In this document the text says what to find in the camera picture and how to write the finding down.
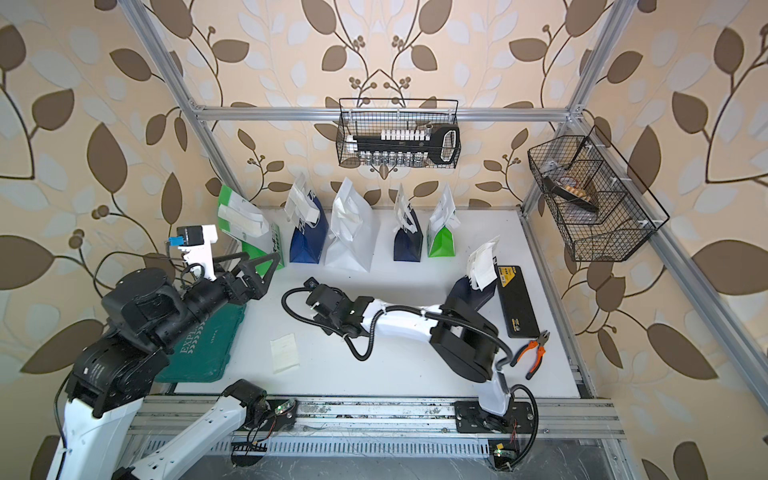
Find large green white bag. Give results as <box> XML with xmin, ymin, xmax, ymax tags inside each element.
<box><xmin>217</xmin><ymin>185</ymin><xmax>284</xmax><ymax>270</ymax></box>

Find small blue paper bag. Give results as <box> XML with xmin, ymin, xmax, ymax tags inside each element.
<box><xmin>289</xmin><ymin>196</ymin><xmax>329</xmax><ymax>264</ymax></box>

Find white paper bag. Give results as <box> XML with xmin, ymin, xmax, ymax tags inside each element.
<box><xmin>324</xmin><ymin>178</ymin><xmax>380</xmax><ymax>272</ymax></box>

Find navy blue paper bag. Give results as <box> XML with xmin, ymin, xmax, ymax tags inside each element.
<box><xmin>446</xmin><ymin>276</ymin><xmax>496</xmax><ymax>311</ymax></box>

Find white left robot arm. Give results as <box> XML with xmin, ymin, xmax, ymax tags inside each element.
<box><xmin>48</xmin><ymin>253</ymin><xmax>281</xmax><ymax>479</ymax></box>

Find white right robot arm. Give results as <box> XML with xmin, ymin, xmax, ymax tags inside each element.
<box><xmin>281</xmin><ymin>277</ymin><xmax>513</xmax><ymax>417</ymax></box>

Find green plastic tool case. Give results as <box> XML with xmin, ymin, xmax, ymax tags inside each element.
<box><xmin>155</xmin><ymin>304</ymin><xmax>245</xmax><ymax>383</ymax></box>

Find dark navy small bag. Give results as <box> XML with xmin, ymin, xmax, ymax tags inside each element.
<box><xmin>393</xmin><ymin>185</ymin><xmax>423</xmax><ymax>262</ymax></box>

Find small green paper bag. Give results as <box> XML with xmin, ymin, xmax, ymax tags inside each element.
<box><xmin>427</xmin><ymin>186</ymin><xmax>460</xmax><ymax>258</ymax></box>

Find black socket set holder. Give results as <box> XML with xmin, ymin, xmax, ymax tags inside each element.
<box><xmin>346</xmin><ymin>124</ymin><xmax>461</xmax><ymax>167</ymax></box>

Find black yellow flat case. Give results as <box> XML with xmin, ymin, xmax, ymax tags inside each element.
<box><xmin>496</xmin><ymin>265</ymin><xmax>540</xmax><ymax>339</ymax></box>

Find tool in right basket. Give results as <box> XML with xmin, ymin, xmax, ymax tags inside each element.
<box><xmin>548</xmin><ymin>179</ymin><xmax>599</xmax><ymax>213</ymax></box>

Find black corrugated cable hose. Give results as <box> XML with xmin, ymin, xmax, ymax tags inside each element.
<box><xmin>280</xmin><ymin>286</ymin><xmax>540</xmax><ymax>469</ymax></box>

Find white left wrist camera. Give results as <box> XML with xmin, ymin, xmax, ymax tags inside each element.
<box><xmin>167</xmin><ymin>224</ymin><xmax>218</xmax><ymax>281</ymax></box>

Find aluminium front rail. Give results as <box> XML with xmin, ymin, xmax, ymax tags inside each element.
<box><xmin>129</xmin><ymin>395</ymin><xmax>626</xmax><ymax>440</ymax></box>

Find black wire basket back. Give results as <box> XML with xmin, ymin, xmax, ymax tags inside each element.
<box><xmin>336</xmin><ymin>96</ymin><xmax>461</xmax><ymax>169</ymax></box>

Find black wire basket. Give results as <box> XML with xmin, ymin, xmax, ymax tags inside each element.
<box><xmin>527</xmin><ymin>126</ymin><xmax>670</xmax><ymax>262</ymax></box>
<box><xmin>336</xmin><ymin>96</ymin><xmax>461</xmax><ymax>169</ymax></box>

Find orange handled pliers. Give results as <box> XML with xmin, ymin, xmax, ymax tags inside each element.
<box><xmin>509</xmin><ymin>329</ymin><xmax>551</xmax><ymax>381</ymax></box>

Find black wire basket right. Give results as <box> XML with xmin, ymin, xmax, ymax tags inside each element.
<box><xmin>527</xmin><ymin>126</ymin><xmax>670</xmax><ymax>262</ymax></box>

